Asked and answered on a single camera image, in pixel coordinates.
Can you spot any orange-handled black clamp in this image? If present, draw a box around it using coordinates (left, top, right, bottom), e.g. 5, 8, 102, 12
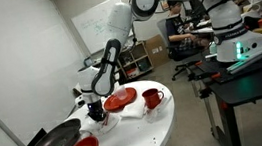
197, 71, 226, 100
185, 59, 207, 82

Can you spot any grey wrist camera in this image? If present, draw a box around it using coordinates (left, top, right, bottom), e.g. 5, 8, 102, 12
72, 94, 88, 110

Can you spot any black wall box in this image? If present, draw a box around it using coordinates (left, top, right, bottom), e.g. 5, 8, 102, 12
24, 127, 49, 146

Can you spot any red mug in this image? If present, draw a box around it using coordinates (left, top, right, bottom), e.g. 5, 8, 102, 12
140, 86, 167, 112

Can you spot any teal plastic bottle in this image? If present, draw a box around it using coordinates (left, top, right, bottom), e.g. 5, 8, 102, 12
208, 40, 219, 56

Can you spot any black desk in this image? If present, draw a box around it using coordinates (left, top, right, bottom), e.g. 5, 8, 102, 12
185, 48, 262, 146

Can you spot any whiteboard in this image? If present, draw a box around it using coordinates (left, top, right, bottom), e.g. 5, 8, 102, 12
68, 0, 130, 58

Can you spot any aluminium rail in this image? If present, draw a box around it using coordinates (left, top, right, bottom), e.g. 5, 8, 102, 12
222, 40, 262, 75

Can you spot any black arm cable sleeve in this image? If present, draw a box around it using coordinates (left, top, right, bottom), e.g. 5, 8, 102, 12
85, 35, 146, 99

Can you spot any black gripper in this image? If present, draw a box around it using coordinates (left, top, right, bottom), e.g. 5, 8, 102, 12
86, 98, 110, 123

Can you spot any crumpled white cloth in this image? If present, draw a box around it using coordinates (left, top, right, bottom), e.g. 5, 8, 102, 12
142, 94, 175, 125

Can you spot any plain white folded towel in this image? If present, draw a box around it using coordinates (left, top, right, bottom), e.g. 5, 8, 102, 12
117, 96, 149, 123

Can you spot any red plate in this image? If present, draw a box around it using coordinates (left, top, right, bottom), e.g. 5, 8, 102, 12
101, 86, 139, 114

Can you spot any white and red towel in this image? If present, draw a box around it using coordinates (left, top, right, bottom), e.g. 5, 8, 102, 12
82, 111, 123, 139

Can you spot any colourful wall poster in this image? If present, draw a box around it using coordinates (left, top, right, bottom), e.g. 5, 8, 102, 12
158, 0, 170, 12

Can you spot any cardboard box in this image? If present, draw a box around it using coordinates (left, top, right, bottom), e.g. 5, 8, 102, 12
142, 32, 172, 70

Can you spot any wooden shelf unit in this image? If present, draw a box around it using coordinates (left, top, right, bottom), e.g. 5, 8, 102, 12
113, 39, 157, 85

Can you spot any clear plastic cup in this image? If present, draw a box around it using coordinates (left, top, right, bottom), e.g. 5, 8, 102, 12
114, 85, 129, 102

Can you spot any red desk knob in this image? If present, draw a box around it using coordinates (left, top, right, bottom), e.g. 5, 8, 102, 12
219, 99, 229, 110

